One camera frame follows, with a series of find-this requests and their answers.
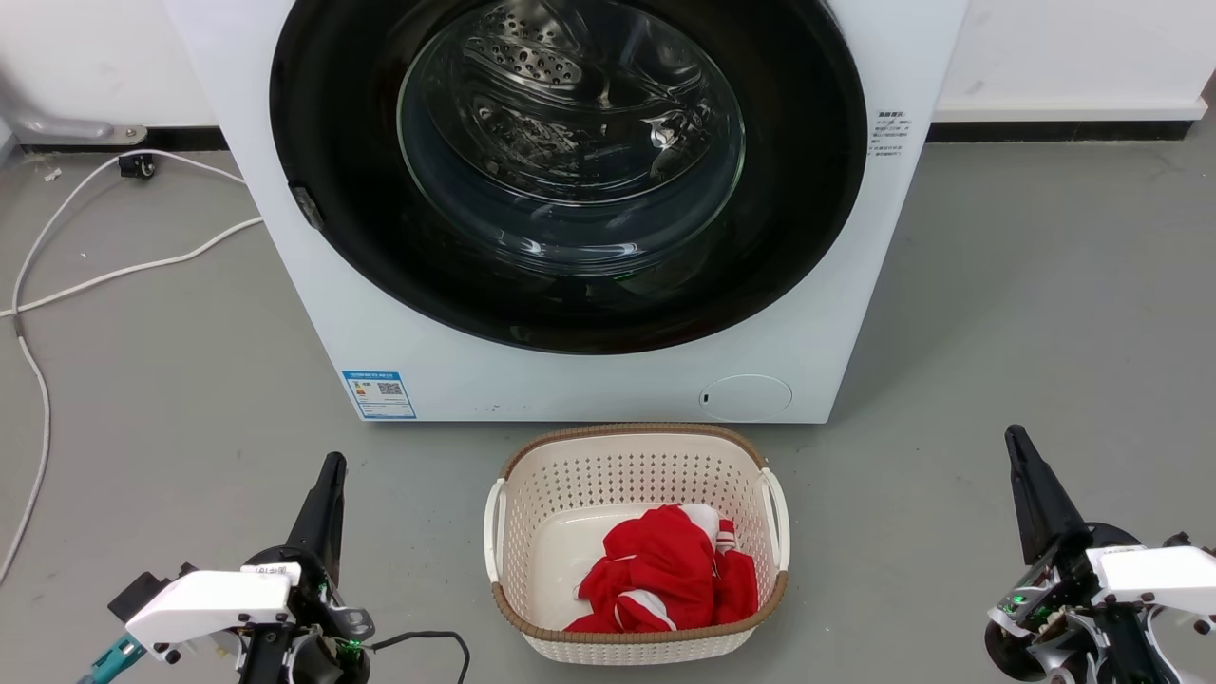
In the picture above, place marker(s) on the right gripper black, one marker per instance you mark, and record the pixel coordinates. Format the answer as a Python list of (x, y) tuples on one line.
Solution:
[(1073, 646)]

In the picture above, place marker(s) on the black round washer door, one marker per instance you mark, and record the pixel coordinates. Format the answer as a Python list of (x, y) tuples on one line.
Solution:
[(332, 142)]

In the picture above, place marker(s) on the small text label sticker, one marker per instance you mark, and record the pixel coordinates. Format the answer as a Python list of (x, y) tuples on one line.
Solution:
[(891, 133)]

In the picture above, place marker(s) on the left white wrist camera housing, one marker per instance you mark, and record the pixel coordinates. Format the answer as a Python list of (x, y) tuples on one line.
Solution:
[(209, 603)]

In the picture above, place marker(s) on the red and white garment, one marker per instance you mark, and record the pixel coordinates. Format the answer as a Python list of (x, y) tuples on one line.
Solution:
[(665, 570)]

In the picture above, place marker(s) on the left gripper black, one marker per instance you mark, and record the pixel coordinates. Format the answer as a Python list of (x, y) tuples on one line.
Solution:
[(313, 655)]

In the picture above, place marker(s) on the stainless steel washer drum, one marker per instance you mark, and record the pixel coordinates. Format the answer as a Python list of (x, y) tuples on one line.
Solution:
[(532, 57)]

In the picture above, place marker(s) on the white front-load washing machine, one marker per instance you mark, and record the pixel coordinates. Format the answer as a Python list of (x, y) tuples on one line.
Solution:
[(570, 389)]

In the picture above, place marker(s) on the round white filter cover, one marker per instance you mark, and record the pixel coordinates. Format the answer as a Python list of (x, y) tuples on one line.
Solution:
[(746, 397)]

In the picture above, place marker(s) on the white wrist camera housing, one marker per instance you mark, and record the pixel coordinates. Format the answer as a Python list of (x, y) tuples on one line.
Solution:
[(209, 603), (1154, 575)]

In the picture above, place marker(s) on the right white wrist camera housing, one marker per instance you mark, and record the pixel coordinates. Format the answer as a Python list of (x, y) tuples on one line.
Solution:
[(1154, 575)]

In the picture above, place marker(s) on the blue energy label sticker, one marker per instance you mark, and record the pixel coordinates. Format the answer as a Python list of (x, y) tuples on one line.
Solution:
[(378, 394)]

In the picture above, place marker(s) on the cream perforated laundry basket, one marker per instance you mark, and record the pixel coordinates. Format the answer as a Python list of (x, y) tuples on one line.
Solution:
[(570, 475)]

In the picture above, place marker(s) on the teal connector piece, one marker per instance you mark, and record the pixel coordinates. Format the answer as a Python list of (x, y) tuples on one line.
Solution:
[(112, 658)]

